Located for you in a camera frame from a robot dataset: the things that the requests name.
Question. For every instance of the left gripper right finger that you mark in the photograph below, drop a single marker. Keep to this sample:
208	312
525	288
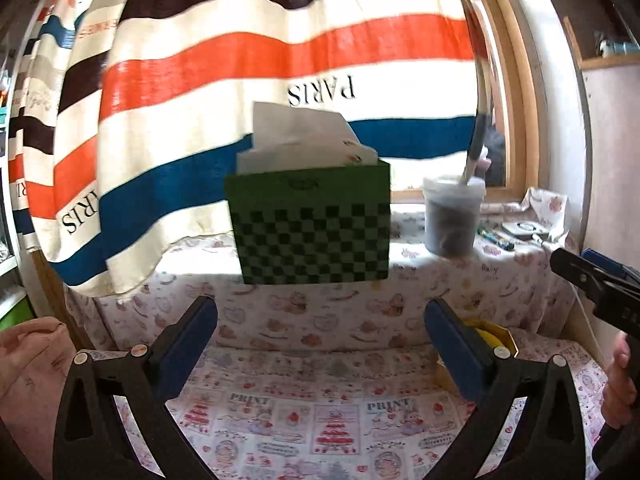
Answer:
468	359

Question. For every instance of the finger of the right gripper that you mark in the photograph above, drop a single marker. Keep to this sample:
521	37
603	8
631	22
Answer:
616	301
608	265

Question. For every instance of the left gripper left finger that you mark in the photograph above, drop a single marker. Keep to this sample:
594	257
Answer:
177	350

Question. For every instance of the gold octagonal jewelry box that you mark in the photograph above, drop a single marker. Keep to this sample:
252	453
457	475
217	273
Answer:
442	375

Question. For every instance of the person's right hand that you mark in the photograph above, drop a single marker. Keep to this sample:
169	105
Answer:
619	392

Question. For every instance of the yellow cloth lining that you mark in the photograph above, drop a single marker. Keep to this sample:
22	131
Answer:
493	340

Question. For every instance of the baby bear printed cover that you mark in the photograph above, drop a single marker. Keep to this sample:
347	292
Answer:
511	289

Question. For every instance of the plastic jar with dark contents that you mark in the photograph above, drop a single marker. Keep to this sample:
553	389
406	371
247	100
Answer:
452	213

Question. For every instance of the white wooden cabinet panel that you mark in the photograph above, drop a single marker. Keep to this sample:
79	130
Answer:
612	94

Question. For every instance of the green checkered tissue box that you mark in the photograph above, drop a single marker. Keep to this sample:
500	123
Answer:
312	226

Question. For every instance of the white tissue paper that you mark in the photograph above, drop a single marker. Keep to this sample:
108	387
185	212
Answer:
290	138

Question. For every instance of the striped Paris curtain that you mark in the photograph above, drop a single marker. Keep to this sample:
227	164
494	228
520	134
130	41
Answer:
128	114

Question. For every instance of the wooden window frame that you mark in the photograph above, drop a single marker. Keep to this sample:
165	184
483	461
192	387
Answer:
515	85

